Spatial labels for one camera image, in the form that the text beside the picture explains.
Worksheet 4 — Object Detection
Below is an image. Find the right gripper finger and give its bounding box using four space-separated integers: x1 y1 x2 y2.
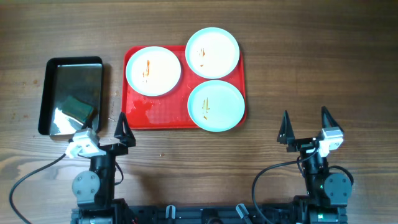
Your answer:
321 106 343 132
277 111 295 144

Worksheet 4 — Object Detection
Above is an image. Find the green yellow sponge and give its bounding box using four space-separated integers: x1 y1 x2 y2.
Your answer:
61 96 95 124

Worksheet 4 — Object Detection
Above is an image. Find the white plate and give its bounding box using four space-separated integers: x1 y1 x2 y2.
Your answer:
187 80 246 132
185 27 240 79
126 46 182 96

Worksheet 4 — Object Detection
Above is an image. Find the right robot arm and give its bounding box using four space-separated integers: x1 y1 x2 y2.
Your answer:
277 107 354 223

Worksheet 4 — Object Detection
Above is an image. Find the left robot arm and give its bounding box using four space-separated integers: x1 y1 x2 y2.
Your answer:
66 113 136 224

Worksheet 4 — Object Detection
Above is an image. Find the red plastic tray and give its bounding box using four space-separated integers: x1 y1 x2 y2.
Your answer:
121 45 246 130

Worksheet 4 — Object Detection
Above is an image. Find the black water basin tray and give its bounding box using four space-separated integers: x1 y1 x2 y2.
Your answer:
38 56 104 136

